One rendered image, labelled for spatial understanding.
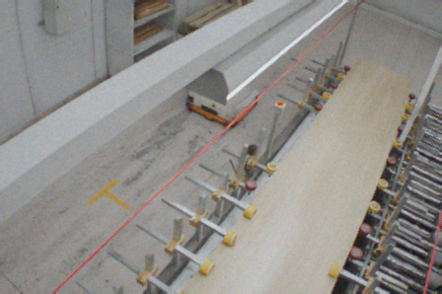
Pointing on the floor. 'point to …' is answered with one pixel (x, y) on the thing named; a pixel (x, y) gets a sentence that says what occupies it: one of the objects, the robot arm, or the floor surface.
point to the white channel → (136, 102)
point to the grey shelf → (120, 23)
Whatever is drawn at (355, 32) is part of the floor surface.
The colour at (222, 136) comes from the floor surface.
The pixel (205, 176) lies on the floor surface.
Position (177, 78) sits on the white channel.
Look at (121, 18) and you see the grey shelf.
